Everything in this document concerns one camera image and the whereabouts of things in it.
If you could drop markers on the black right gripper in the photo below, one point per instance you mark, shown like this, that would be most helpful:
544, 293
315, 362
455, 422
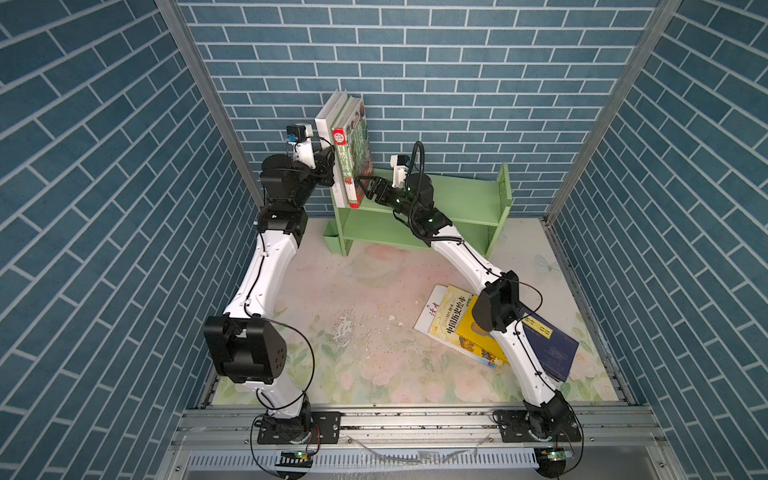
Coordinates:
377, 186

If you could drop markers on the aluminium corner post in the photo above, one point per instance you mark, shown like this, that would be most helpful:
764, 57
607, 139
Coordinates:
174, 19
651, 35

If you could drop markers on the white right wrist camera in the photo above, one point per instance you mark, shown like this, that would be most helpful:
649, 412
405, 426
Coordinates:
400, 164

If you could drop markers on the yellow cartoon cover book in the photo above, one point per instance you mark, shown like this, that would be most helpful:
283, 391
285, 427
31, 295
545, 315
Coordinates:
478, 342

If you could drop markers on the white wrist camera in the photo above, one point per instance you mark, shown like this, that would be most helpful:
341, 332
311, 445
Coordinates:
299, 138
400, 164

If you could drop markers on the left aluminium corner post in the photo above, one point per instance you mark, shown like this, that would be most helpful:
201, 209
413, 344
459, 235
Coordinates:
174, 19

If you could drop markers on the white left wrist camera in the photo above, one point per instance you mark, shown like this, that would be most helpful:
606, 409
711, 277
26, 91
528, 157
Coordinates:
299, 138

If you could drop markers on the green nature encyclopedia book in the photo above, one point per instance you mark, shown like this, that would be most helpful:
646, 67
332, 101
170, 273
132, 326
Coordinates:
353, 155

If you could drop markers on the right aluminium corner post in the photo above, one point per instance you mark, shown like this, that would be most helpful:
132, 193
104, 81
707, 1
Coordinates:
651, 35

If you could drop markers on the white paperback book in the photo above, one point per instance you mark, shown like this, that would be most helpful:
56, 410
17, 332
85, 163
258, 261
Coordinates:
324, 122

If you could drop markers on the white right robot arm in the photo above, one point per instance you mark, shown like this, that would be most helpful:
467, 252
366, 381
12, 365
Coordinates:
498, 307

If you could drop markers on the white red-lettered magazine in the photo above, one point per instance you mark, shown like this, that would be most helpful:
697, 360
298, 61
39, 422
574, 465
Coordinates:
430, 309

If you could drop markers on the aluminium front rail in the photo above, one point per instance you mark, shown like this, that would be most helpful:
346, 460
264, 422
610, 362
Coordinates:
619, 441

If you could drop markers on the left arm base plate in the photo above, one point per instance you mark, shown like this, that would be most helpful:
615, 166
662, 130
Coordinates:
321, 427

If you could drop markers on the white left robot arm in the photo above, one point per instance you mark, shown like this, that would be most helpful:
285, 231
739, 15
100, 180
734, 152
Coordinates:
243, 343

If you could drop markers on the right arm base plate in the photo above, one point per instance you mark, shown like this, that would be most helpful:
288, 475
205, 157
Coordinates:
516, 426

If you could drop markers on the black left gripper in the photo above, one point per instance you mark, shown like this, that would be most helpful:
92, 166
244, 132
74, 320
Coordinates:
321, 171

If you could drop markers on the green metal bookshelf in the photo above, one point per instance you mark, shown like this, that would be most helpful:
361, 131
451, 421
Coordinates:
478, 209

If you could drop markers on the yellow history book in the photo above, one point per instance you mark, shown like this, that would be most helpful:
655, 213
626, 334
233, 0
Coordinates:
450, 312

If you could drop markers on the dark blue book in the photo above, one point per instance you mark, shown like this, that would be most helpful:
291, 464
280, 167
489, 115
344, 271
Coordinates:
554, 349

